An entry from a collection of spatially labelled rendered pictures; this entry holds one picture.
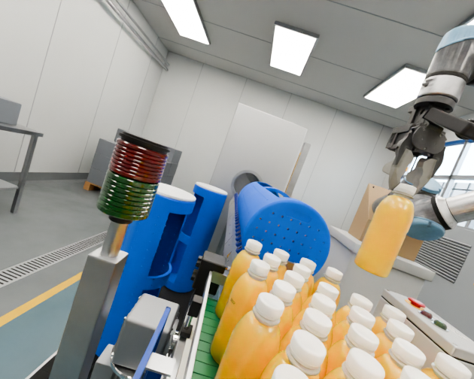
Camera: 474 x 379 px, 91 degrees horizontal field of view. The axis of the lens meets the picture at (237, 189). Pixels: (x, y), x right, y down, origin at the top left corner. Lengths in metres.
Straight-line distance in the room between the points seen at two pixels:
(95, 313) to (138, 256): 0.86
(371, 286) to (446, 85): 0.76
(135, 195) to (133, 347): 0.45
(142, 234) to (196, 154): 4.97
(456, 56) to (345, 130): 5.65
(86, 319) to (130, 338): 0.29
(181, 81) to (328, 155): 4.07
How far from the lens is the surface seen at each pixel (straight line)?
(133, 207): 0.31
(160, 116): 6.50
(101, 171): 4.63
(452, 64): 0.70
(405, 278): 1.18
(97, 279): 0.36
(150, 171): 0.30
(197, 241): 1.91
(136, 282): 1.28
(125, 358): 0.71
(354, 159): 6.31
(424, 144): 0.64
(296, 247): 0.78
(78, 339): 0.41
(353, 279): 1.10
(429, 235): 1.04
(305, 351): 0.32
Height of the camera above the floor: 1.27
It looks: 5 degrees down
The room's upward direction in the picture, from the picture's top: 20 degrees clockwise
